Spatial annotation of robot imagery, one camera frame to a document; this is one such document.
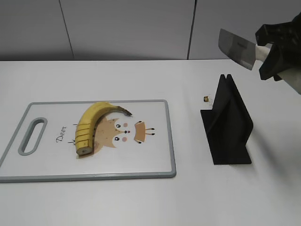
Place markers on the right black cloth-covered gripper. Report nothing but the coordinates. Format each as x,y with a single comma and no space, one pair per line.
285,52

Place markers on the knife with white handle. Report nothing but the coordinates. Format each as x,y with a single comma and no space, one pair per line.
240,50

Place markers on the yellow banana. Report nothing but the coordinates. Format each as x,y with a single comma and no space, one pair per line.
84,140

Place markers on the black knife stand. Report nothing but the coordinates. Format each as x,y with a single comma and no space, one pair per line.
228,125

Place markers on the white grey-rimmed cutting board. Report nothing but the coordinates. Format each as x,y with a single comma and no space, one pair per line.
42,148

